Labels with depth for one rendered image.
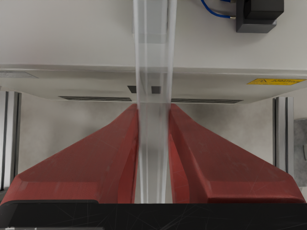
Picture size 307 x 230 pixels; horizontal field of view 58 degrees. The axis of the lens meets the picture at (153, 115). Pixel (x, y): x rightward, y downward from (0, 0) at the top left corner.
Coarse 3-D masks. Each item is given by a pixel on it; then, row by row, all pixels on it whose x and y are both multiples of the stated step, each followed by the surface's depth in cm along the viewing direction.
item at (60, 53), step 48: (0, 0) 44; (48, 0) 44; (96, 0) 44; (192, 0) 44; (288, 0) 44; (0, 48) 44; (48, 48) 44; (96, 48) 44; (192, 48) 44; (240, 48) 44; (288, 48) 44; (48, 96) 84; (96, 96) 82; (192, 96) 77; (240, 96) 75
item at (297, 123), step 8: (296, 120) 104; (304, 120) 104; (296, 128) 103; (304, 128) 103; (296, 136) 103; (304, 136) 103; (296, 144) 103; (304, 144) 103; (296, 152) 103; (304, 152) 103; (296, 160) 103; (304, 160) 103; (296, 168) 103; (304, 168) 103; (296, 176) 102; (304, 176) 102; (304, 184) 102
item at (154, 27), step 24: (144, 0) 9; (168, 0) 9; (144, 24) 9; (168, 24) 9; (144, 48) 10; (168, 48) 10; (144, 72) 10; (168, 72) 10; (144, 96) 11; (168, 96) 11; (144, 120) 12; (168, 120) 12; (144, 144) 13; (168, 144) 13; (144, 168) 14; (144, 192) 15
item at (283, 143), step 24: (240, 0) 42; (264, 0) 38; (240, 24) 41; (264, 24) 40; (0, 96) 74; (0, 120) 73; (288, 120) 73; (0, 144) 73; (288, 144) 72; (0, 168) 73; (288, 168) 72
